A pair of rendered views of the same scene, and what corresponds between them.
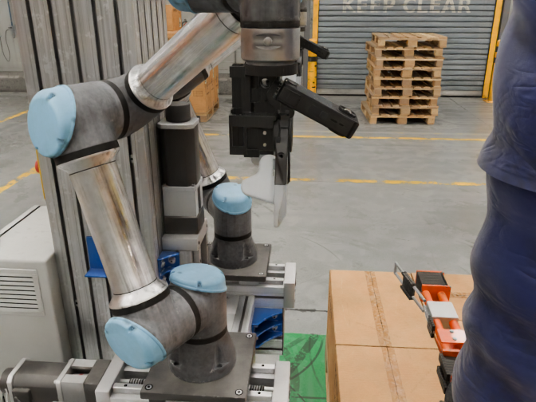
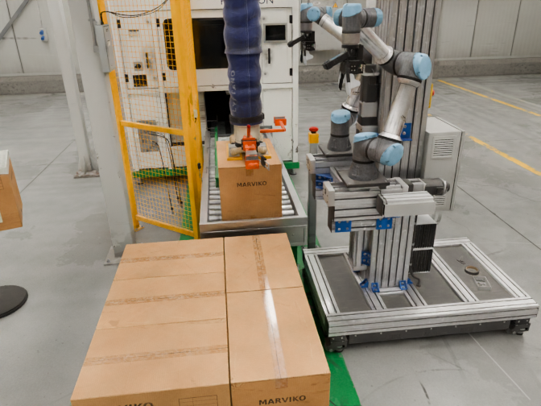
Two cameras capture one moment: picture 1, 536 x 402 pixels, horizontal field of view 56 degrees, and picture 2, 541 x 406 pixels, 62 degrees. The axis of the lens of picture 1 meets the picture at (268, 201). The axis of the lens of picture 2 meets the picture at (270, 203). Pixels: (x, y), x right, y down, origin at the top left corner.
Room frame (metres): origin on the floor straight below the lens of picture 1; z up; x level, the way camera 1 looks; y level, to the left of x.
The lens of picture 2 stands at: (3.53, -0.77, 1.89)
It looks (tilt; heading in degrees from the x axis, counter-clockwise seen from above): 24 degrees down; 170
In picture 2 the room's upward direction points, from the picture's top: 1 degrees counter-clockwise
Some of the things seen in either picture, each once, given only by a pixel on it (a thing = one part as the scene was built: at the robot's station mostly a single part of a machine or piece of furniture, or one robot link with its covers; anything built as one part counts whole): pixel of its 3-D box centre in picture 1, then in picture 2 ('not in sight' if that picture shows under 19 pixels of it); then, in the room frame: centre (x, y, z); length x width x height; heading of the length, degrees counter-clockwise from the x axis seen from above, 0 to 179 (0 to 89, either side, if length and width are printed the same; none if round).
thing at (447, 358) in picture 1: (465, 374); (249, 143); (0.84, -0.41, 1.08); 0.10 x 0.08 x 0.06; 85
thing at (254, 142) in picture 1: (264, 109); (307, 40); (0.68, 0.00, 1.66); 0.09 x 0.08 x 0.12; 85
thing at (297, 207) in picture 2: not in sight; (279, 171); (-0.19, 0.00, 0.50); 2.31 x 0.05 x 0.19; 176
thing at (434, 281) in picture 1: (432, 285); (251, 162); (1.19, -0.44, 1.08); 0.08 x 0.07 x 0.05; 175
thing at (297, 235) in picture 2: not in sight; (254, 238); (0.95, -0.41, 0.48); 0.70 x 0.03 x 0.15; 86
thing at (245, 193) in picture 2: not in sight; (247, 179); (0.58, -0.39, 0.75); 0.60 x 0.40 x 0.40; 177
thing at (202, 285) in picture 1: (196, 297); (340, 122); (0.93, 0.15, 1.20); 0.13 x 0.12 x 0.14; 146
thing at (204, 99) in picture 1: (181, 61); not in sight; (8.65, 1.43, 0.87); 1.21 x 1.02 x 1.74; 175
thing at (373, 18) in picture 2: not in sight; (365, 18); (1.61, 0.00, 1.82); 0.11 x 0.11 x 0.08; 25
